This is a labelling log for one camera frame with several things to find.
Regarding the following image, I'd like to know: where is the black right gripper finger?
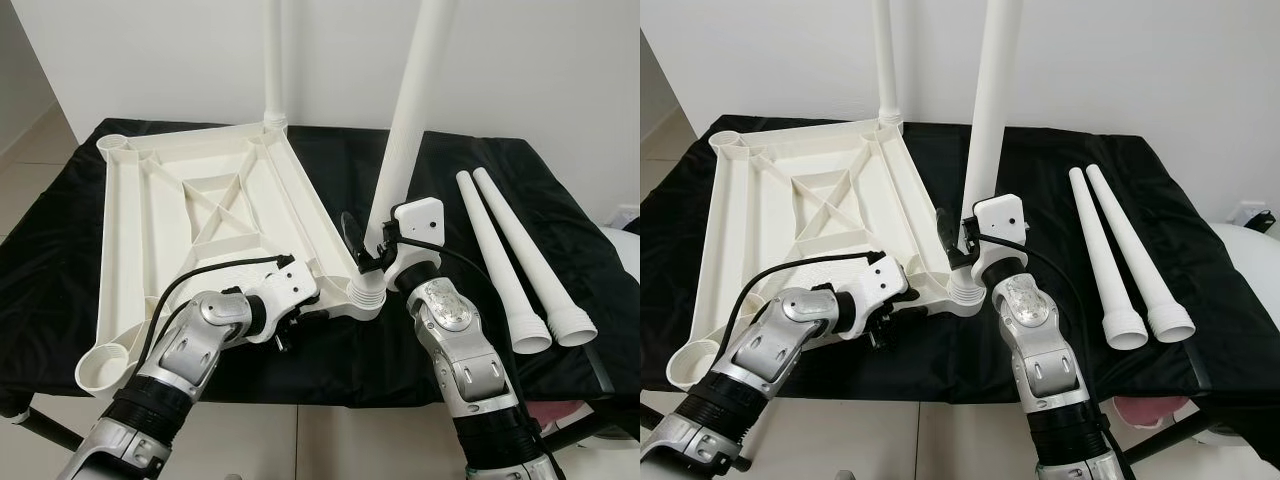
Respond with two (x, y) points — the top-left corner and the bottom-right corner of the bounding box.
(934, 206), (958, 263)
(340, 210), (371, 267)

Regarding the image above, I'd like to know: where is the white plastic table leg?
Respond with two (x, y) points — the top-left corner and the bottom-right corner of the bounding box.
(455, 171), (553, 356)
(871, 0), (905, 125)
(1085, 163), (1198, 344)
(472, 167), (599, 349)
(261, 0), (290, 127)
(350, 0), (458, 303)
(950, 0), (1024, 301)
(1067, 167), (1150, 351)

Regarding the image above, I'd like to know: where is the white plastic children table top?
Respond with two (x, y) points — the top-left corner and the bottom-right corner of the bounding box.
(75, 118), (387, 401)
(665, 115), (988, 393)

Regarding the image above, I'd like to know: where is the black table cloth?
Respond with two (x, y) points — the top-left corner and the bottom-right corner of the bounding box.
(640, 113), (1280, 441)
(0, 118), (641, 411)

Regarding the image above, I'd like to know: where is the short dark metal bar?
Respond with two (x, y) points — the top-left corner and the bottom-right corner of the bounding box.
(590, 345), (618, 399)
(1188, 343), (1218, 398)

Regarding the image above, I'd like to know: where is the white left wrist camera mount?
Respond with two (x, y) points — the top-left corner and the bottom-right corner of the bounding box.
(245, 260), (322, 331)
(835, 254), (910, 336)

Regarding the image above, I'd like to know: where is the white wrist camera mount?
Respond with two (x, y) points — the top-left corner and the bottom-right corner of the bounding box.
(970, 193), (1031, 286)
(383, 199), (445, 293)
(835, 254), (910, 336)
(245, 260), (322, 331)

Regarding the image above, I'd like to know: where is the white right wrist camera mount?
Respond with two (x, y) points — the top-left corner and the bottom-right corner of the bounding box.
(970, 193), (1031, 286)
(383, 199), (445, 293)

